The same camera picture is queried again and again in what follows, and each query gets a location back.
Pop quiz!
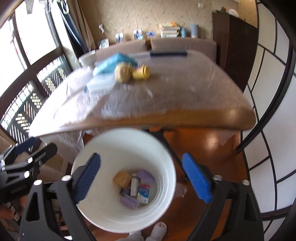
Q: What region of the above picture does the person's left hand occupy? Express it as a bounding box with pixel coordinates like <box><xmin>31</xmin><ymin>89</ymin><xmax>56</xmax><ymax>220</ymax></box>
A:
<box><xmin>0</xmin><ymin>206</ymin><xmax>14</xmax><ymax>219</ymax></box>

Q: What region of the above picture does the purple ribbed hair roller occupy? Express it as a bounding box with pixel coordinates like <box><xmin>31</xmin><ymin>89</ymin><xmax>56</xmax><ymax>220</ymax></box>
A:
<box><xmin>120</xmin><ymin>193</ymin><xmax>140</xmax><ymax>209</ymax></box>

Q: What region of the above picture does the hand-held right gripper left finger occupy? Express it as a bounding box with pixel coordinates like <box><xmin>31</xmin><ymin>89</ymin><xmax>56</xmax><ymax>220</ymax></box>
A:
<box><xmin>19</xmin><ymin>153</ymin><xmax>101</xmax><ymax>241</ymax></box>

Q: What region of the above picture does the stack of books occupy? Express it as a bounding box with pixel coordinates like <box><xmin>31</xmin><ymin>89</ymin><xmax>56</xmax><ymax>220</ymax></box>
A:
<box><xmin>159</xmin><ymin>22</ymin><xmax>181</xmax><ymax>38</ymax></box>

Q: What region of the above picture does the dark blue flat case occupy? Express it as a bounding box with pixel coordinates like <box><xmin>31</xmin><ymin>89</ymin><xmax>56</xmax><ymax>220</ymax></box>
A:
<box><xmin>150</xmin><ymin>48</ymin><xmax>188</xmax><ymax>57</ymax></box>

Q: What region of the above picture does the white embossed teacup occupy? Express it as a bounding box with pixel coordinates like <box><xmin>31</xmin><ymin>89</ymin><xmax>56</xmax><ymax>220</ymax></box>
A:
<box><xmin>79</xmin><ymin>53</ymin><xmax>96</xmax><ymax>67</ymax></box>

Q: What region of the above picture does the yellow plastic cup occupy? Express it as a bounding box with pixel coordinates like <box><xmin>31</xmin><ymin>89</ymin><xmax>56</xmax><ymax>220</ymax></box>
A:
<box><xmin>132</xmin><ymin>65</ymin><xmax>151</xmax><ymax>80</ymax></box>

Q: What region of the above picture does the light blue plastic packet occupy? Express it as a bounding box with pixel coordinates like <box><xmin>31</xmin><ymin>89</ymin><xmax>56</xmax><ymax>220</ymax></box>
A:
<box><xmin>92</xmin><ymin>52</ymin><xmax>138</xmax><ymax>77</ymax></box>

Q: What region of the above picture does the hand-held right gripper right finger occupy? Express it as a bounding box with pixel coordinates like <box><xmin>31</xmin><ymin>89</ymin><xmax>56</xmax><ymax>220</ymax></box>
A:
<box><xmin>181</xmin><ymin>153</ymin><xmax>264</xmax><ymax>241</ymax></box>

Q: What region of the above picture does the white blue small box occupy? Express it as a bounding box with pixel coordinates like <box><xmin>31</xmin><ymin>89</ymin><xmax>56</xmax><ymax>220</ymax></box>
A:
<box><xmin>136</xmin><ymin>184</ymin><xmax>151</xmax><ymax>204</ymax></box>

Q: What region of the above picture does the white printed box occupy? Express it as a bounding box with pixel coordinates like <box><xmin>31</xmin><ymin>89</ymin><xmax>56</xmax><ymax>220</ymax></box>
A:
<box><xmin>87</xmin><ymin>74</ymin><xmax>116</xmax><ymax>94</ymax></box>

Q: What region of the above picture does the small white tube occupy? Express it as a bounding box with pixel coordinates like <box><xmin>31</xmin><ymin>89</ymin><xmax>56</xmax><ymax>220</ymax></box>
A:
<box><xmin>130</xmin><ymin>176</ymin><xmax>141</xmax><ymax>197</ymax></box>

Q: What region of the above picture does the white plastic bucket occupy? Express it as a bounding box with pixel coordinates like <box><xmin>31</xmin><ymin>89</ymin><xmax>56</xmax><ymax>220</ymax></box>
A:
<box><xmin>71</xmin><ymin>128</ymin><xmax>177</xmax><ymax>234</ymax></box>

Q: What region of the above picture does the clear plastic table cover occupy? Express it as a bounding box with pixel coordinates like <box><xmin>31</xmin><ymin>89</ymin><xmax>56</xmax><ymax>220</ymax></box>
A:
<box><xmin>29</xmin><ymin>50</ymin><xmax>255</xmax><ymax>139</ymax></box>

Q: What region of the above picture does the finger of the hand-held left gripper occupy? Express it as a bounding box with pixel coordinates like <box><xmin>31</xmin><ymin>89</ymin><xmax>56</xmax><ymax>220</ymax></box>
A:
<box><xmin>5</xmin><ymin>143</ymin><xmax>58</xmax><ymax>179</ymax></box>
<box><xmin>0</xmin><ymin>137</ymin><xmax>37</xmax><ymax>167</ymax></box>

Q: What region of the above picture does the brown round ball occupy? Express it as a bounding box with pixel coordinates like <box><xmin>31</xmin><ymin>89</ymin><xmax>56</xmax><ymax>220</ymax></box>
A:
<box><xmin>114</xmin><ymin>63</ymin><xmax>133</xmax><ymax>84</ymax></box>

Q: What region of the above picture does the white panelled sliding door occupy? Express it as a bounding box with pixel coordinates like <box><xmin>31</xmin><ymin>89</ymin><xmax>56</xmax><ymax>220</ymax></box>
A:
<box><xmin>236</xmin><ymin>0</ymin><xmax>296</xmax><ymax>216</ymax></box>

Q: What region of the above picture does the crumpled clear plastic bag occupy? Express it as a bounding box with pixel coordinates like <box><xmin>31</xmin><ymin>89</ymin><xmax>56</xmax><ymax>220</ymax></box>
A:
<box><xmin>176</xmin><ymin>183</ymin><xmax>188</xmax><ymax>198</ymax></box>

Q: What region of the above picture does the person's white sock foot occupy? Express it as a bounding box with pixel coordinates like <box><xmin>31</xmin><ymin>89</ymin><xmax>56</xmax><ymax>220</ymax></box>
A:
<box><xmin>122</xmin><ymin>230</ymin><xmax>144</xmax><ymax>241</ymax></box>
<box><xmin>144</xmin><ymin>221</ymin><xmax>167</xmax><ymax>241</ymax></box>

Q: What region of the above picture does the smooth purple hair roller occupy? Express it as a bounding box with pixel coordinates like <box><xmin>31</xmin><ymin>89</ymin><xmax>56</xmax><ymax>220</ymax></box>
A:
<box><xmin>138</xmin><ymin>169</ymin><xmax>156</xmax><ymax>186</ymax></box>

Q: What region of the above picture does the dark curtain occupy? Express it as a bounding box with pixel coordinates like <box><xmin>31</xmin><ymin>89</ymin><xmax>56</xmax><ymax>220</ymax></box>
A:
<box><xmin>50</xmin><ymin>0</ymin><xmax>95</xmax><ymax>50</ymax></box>

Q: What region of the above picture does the brown sponge block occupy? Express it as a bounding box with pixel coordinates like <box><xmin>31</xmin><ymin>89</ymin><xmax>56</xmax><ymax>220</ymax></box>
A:
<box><xmin>113</xmin><ymin>171</ymin><xmax>132</xmax><ymax>188</ymax></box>

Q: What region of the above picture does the dark wooden cabinet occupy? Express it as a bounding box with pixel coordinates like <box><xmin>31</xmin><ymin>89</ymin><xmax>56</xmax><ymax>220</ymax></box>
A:
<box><xmin>212</xmin><ymin>11</ymin><xmax>258</xmax><ymax>93</ymax></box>

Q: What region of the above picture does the window with lattice railing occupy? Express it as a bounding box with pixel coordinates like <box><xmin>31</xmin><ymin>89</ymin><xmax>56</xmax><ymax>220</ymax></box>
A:
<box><xmin>0</xmin><ymin>0</ymin><xmax>72</xmax><ymax>144</ymax></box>

